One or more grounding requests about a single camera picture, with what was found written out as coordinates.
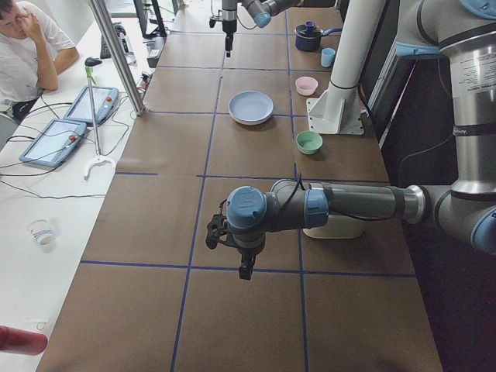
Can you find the paper cup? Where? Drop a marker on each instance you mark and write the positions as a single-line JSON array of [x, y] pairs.
[[42, 233]]

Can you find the black computer mouse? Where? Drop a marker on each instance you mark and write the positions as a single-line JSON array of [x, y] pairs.
[[92, 61]]

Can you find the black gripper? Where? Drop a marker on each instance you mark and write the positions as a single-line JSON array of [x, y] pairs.
[[246, 252], [228, 25]]

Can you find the cream toaster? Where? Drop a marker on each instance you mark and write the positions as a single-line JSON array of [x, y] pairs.
[[337, 227]]

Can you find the lower teach pendant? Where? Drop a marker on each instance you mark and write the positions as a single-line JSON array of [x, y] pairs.
[[54, 144]]

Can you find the green bowl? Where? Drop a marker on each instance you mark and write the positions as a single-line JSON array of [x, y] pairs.
[[308, 142]]

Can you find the glass pot lid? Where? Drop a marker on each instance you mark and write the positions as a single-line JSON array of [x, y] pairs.
[[308, 30]]

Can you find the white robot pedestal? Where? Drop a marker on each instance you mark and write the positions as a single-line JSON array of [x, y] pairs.
[[337, 110]]

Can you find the dark blue saucepan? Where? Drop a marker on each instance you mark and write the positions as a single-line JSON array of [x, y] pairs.
[[312, 44]]

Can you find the pink bowl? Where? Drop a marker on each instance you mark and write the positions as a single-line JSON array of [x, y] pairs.
[[306, 85]]

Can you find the seated person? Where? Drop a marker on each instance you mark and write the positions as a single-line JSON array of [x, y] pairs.
[[34, 52]]

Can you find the red cylinder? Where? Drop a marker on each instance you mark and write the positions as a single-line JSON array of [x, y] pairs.
[[22, 342]]

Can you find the teach pendant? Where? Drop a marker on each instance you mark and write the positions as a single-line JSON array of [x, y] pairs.
[[54, 144], [81, 109]]

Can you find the upper teach pendant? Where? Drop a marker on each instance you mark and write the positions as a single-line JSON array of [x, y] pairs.
[[81, 109]]

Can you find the aluminium frame post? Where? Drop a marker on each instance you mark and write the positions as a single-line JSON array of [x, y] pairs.
[[106, 27]]

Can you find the light blue cup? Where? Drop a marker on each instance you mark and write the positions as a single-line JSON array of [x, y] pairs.
[[327, 57]]

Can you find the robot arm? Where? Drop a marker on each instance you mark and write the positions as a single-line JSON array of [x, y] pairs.
[[261, 13], [461, 31]]

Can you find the blue plate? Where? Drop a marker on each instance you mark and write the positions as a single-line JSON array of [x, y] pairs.
[[251, 105]]

